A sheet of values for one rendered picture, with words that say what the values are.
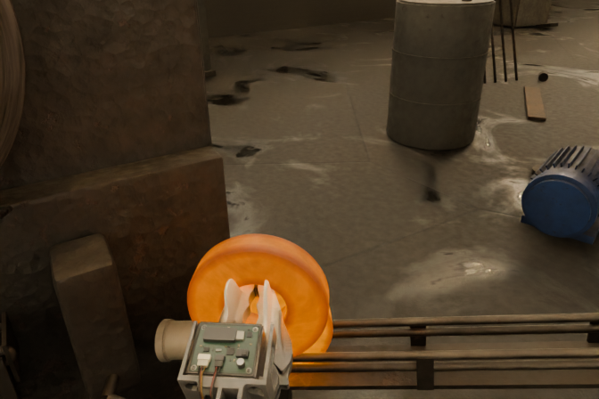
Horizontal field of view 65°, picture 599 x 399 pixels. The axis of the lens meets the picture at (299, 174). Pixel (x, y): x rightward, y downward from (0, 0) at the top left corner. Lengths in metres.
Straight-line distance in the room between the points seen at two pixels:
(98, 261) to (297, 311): 0.31
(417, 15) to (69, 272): 2.52
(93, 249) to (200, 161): 0.21
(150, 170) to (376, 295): 1.24
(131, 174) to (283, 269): 0.36
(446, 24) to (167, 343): 2.47
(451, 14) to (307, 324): 2.49
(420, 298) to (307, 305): 1.36
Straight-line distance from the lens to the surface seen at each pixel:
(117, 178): 0.76
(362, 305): 1.79
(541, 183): 2.19
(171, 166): 0.78
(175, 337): 0.73
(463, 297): 1.91
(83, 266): 0.71
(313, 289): 0.50
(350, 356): 0.68
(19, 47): 0.60
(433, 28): 2.89
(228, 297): 0.47
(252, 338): 0.42
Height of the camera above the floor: 1.19
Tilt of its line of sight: 26 degrees down
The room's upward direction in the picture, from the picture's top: 1 degrees counter-clockwise
